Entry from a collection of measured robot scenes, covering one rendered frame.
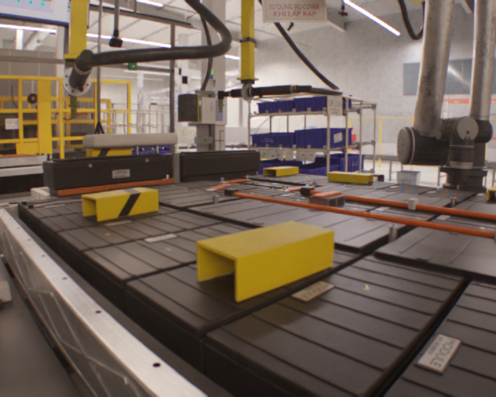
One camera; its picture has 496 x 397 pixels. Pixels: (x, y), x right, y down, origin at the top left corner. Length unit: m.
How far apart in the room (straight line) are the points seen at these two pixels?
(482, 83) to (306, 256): 1.55
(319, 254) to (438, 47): 1.50
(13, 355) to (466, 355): 0.53
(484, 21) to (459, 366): 1.70
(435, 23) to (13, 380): 1.83
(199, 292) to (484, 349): 0.27
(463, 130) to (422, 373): 1.43
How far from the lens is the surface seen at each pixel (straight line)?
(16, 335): 0.62
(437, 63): 1.82
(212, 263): 0.40
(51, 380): 0.50
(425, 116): 1.87
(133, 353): 0.31
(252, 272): 0.35
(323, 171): 3.88
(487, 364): 0.30
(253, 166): 1.65
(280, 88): 1.69
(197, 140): 4.01
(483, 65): 1.85
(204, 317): 0.33
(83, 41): 1.14
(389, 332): 0.32
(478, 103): 1.85
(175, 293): 0.38
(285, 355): 0.28
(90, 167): 1.23
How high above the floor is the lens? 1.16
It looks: 9 degrees down
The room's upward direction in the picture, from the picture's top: straight up
